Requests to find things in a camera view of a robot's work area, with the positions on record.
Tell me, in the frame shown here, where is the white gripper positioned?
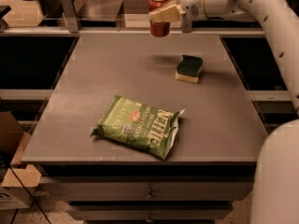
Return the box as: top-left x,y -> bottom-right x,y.
149,0 -> 206,23

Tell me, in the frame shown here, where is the red coke can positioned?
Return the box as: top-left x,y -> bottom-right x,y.
148,0 -> 170,37

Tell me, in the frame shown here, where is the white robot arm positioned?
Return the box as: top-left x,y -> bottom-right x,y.
149,0 -> 299,224

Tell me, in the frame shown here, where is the green jalapeno chip bag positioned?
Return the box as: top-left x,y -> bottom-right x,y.
91,95 -> 184,160

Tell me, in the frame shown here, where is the green and yellow sponge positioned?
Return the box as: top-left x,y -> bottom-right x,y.
176,55 -> 203,83

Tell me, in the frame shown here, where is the upper drawer with knob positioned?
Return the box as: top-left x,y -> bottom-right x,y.
40,176 -> 252,202

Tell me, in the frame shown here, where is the drawer with knob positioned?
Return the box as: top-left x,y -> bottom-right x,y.
40,176 -> 252,202
67,201 -> 232,221

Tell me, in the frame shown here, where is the lower drawer with knob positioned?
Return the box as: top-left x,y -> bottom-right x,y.
67,201 -> 232,221

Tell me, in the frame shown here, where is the cardboard box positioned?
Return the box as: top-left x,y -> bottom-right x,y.
0,111 -> 41,211

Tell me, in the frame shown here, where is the right metal bracket post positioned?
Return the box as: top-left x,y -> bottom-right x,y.
181,16 -> 192,33

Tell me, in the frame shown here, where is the metal bracket post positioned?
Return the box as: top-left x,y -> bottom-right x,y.
181,16 -> 192,33
61,0 -> 79,33

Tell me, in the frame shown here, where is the left metal bracket post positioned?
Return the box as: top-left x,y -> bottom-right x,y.
61,0 -> 79,33

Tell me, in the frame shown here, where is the black cable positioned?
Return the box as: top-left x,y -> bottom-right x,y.
0,152 -> 52,224

